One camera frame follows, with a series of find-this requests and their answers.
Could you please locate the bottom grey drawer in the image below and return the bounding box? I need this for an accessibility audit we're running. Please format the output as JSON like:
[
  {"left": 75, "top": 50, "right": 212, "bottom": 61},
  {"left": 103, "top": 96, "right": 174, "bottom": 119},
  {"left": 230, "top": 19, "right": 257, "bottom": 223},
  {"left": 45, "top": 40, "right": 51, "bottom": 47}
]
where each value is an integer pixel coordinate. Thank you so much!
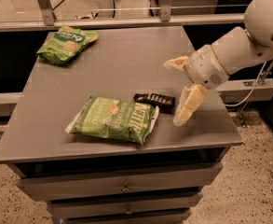
[{"left": 62, "top": 209, "right": 191, "bottom": 224}]

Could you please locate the white cable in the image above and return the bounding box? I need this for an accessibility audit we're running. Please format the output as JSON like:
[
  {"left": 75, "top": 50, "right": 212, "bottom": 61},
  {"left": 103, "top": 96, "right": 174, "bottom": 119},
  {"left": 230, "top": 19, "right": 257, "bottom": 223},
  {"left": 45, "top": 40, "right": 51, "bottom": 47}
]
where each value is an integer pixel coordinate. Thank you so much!
[{"left": 224, "top": 59, "right": 269, "bottom": 108}]

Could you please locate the grey metal railing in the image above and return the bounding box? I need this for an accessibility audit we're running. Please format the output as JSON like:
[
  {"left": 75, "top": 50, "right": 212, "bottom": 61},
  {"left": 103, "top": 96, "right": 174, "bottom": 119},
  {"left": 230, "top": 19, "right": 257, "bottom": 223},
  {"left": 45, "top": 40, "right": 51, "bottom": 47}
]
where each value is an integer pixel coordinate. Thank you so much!
[{"left": 0, "top": 0, "right": 252, "bottom": 32}]

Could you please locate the middle grey drawer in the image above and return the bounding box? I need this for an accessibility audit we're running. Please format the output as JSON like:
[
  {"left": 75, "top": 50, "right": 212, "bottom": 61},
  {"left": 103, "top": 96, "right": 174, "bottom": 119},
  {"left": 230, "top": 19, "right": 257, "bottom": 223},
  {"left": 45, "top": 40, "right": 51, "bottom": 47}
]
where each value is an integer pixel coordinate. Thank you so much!
[{"left": 48, "top": 191, "right": 202, "bottom": 218}]

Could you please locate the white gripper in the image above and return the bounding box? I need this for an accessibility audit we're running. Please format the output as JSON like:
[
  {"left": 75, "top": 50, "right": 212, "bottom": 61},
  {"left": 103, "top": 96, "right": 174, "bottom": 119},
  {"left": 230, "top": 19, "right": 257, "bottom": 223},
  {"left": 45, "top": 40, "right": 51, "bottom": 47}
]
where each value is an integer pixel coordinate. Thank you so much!
[{"left": 163, "top": 45, "right": 229, "bottom": 126}]

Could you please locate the black rxbar chocolate bar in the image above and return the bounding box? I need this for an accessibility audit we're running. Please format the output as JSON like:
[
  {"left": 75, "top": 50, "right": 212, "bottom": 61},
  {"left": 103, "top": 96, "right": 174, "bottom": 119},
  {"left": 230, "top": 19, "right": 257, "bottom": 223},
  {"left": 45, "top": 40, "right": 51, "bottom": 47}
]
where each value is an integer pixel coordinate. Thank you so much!
[{"left": 133, "top": 93, "right": 175, "bottom": 114}]

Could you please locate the top grey drawer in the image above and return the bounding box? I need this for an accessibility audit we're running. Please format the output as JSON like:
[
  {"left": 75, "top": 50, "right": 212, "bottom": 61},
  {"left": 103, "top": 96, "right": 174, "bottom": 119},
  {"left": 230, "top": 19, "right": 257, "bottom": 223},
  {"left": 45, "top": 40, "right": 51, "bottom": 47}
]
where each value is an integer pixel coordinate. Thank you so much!
[{"left": 18, "top": 162, "right": 223, "bottom": 201}]

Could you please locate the grey drawer cabinet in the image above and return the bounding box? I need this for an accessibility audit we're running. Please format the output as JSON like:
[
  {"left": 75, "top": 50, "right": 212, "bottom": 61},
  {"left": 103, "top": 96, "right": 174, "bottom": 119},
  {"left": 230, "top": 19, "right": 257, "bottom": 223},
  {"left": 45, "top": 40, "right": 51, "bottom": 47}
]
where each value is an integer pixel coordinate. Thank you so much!
[{"left": 0, "top": 27, "right": 241, "bottom": 224}]

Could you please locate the grey drawer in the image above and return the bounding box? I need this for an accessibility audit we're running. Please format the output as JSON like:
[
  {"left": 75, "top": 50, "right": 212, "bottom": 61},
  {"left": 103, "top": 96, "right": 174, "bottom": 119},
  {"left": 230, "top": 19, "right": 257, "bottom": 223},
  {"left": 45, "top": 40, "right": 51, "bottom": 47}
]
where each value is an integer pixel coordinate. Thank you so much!
[
  {"left": 18, "top": 162, "right": 223, "bottom": 201},
  {"left": 48, "top": 191, "right": 202, "bottom": 218},
  {"left": 62, "top": 209, "right": 191, "bottom": 224}
]

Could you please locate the green kettle jalapeno chip bag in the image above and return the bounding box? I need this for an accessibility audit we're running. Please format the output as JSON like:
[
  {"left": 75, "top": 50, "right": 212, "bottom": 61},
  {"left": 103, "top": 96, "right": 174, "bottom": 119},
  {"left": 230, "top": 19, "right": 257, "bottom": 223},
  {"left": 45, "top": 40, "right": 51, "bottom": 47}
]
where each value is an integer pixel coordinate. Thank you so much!
[{"left": 65, "top": 96, "right": 159, "bottom": 145}]

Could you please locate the green rice cake bag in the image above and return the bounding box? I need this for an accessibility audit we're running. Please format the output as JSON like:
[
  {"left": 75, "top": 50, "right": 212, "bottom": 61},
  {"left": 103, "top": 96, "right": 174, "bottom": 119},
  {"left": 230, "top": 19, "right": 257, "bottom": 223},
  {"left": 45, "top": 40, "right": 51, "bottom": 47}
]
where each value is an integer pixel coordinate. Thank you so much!
[{"left": 36, "top": 26, "right": 99, "bottom": 65}]

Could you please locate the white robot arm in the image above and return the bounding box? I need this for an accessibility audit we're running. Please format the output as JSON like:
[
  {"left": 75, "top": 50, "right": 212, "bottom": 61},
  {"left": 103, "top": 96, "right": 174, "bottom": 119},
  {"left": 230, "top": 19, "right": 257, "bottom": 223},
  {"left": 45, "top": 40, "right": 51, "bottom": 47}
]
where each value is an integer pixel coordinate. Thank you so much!
[{"left": 164, "top": 0, "right": 273, "bottom": 126}]

